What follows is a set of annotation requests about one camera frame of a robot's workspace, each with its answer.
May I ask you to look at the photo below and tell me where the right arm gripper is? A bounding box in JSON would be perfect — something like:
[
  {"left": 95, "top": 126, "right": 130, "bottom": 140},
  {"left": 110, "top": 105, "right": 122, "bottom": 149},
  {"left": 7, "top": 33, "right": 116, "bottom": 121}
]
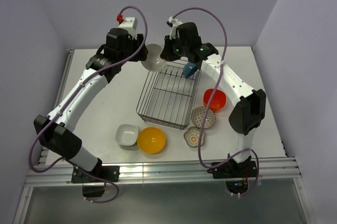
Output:
[{"left": 161, "top": 34, "right": 189, "bottom": 62}]

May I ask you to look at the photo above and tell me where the orange white round bowl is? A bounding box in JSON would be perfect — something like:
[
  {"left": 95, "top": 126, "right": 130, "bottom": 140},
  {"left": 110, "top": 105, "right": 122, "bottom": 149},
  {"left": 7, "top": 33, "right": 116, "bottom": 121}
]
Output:
[{"left": 142, "top": 44, "right": 166, "bottom": 72}]

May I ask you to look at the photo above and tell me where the blue ceramic bowl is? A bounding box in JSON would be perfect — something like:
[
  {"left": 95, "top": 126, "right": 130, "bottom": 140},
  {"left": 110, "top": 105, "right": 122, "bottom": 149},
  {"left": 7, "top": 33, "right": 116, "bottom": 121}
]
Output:
[{"left": 182, "top": 62, "right": 198, "bottom": 78}]

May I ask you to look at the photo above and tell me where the red orange square bowl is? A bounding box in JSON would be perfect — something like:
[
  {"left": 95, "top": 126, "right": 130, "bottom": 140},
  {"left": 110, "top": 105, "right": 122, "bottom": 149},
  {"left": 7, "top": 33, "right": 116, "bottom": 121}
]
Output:
[{"left": 203, "top": 89, "right": 227, "bottom": 113}]

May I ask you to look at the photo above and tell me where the white square bowl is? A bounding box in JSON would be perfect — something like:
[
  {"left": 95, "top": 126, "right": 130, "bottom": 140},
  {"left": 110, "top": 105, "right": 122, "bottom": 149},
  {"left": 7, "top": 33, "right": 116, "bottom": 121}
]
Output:
[{"left": 115, "top": 124, "right": 139, "bottom": 146}]

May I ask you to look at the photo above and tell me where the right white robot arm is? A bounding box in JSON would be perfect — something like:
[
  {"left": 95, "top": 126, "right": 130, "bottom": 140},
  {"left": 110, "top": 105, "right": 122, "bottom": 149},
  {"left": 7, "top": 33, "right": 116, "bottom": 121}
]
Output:
[{"left": 160, "top": 18, "right": 266, "bottom": 177}]

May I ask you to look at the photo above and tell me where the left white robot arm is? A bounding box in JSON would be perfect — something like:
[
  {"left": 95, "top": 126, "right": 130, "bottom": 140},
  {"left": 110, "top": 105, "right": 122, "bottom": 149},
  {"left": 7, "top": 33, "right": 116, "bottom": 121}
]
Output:
[{"left": 34, "top": 27, "right": 147, "bottom": 181}]

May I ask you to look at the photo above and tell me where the flower shaped patterned dish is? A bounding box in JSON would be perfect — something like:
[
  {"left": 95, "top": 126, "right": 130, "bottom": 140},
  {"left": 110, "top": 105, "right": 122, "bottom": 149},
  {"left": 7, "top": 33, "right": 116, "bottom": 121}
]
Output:
[{"left": 184, "top": 127, "right": 205, "bottom": 148}]

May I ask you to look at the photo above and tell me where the patterned round bowl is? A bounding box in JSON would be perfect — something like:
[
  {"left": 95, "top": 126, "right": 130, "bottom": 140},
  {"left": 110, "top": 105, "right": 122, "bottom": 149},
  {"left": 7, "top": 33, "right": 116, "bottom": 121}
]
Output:
[{"left": 191, "top": 106, "right": 216, "bottom": 129}]

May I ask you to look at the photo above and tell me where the yellow round bowl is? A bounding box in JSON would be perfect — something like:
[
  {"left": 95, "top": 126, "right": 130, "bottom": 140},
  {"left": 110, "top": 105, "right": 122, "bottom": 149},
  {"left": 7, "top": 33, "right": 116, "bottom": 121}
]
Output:
[{"left": 137, "top": 127, "right": 166, "bottom": 154}]

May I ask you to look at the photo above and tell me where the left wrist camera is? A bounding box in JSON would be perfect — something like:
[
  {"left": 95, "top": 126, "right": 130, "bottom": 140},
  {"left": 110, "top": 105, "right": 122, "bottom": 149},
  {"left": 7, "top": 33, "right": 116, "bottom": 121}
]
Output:
[{"left": 116, "top": 14, "right": 138, "bottom": 37}]

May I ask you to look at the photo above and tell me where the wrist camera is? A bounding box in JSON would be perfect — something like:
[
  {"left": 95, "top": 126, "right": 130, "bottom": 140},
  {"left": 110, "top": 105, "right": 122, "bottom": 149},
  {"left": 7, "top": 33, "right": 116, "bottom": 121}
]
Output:
[
  {"left": 116, "top": 14, "right": 138, "bottom": 37},
  {"left": 167, "top": 16, "right": 183, "bottom": 39}
]

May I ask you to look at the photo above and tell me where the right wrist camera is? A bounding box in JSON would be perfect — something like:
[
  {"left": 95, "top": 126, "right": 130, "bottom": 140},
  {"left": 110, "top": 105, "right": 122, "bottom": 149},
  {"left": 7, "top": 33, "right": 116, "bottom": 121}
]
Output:
[{"left": 167, "top": 16, "right": 183, "bottom": 39}]

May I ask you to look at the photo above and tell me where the black wire dish rack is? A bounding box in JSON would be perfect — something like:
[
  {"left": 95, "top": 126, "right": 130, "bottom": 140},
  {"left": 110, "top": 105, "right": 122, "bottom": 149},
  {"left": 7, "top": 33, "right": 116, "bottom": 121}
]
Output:
[{"left": 136, "top": 60, "right": 201, "bottom": 130}]

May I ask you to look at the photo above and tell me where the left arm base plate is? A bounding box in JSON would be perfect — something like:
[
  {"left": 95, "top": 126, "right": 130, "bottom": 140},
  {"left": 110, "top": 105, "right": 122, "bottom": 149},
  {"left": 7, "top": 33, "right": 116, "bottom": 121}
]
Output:
[{"left": 71, "top": 166, "right": 120, "bottom": 184}]

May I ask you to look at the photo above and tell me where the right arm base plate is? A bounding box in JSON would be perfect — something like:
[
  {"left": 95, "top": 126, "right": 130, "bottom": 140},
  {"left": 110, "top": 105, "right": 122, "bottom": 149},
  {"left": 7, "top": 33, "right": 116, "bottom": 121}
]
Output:
[{"left": 207, "top": 159, "right": 258, "bottom": 179}]

